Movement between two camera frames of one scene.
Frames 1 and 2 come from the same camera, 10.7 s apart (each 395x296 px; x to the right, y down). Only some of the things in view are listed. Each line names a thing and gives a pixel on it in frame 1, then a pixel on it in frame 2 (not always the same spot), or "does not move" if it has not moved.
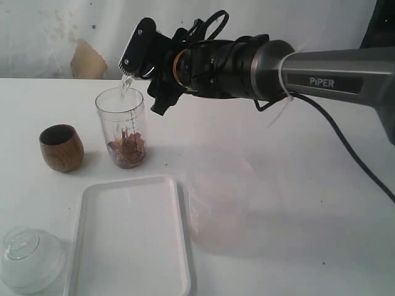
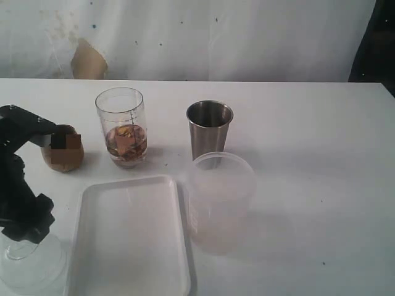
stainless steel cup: x=127 y=80 -> x=208 y=121
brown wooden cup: x=62 y=147 does not move
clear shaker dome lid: x=32 y=262 does not move
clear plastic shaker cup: x=121 y=110 does not move
